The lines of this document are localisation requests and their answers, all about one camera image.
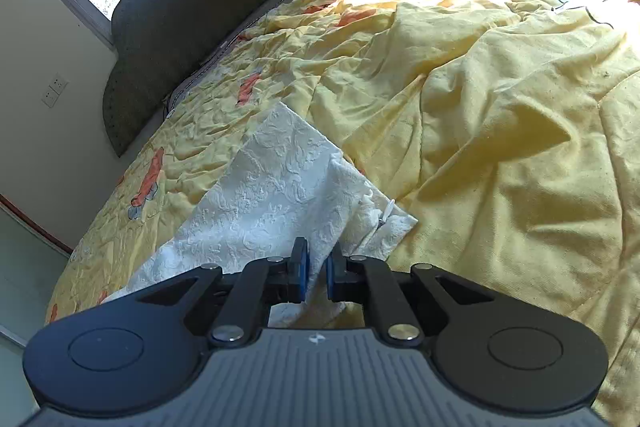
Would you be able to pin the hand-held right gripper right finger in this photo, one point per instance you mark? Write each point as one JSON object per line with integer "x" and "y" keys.
{"x": 331, "y": 272}

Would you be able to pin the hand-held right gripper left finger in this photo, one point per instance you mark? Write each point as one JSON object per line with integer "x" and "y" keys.
{"x": 300, "y": 268}

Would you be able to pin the white textured towel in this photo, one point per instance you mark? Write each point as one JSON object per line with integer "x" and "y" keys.
{"x": 280, "y": 192}

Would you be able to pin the yellow printed blanket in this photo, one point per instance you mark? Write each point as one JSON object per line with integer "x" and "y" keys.
{"x": 480, "y": 127}

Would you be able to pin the dark green headboard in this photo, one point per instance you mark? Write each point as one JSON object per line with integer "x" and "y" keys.
{"x": 200, "y": 7}

